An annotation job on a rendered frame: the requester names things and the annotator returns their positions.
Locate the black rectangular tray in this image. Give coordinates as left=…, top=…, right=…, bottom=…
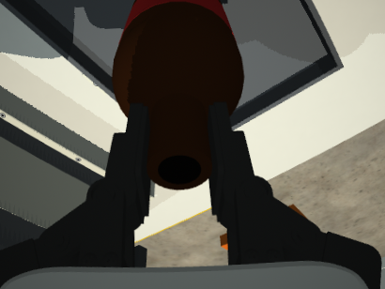
left=0, top=0, right=344, bottom=130

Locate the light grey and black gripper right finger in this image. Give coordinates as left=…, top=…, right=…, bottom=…
left=208, top=102, right=382, bottom=289

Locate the dark grey divided crate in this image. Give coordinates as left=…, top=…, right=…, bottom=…
left=0, top=117, right=104, bottom=250

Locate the dark brown glass bottle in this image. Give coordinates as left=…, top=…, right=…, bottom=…
left=112, top=0, right=244, bottom=190

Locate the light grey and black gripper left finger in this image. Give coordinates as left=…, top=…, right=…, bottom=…
left=0, top=103, right=151, bottom=288

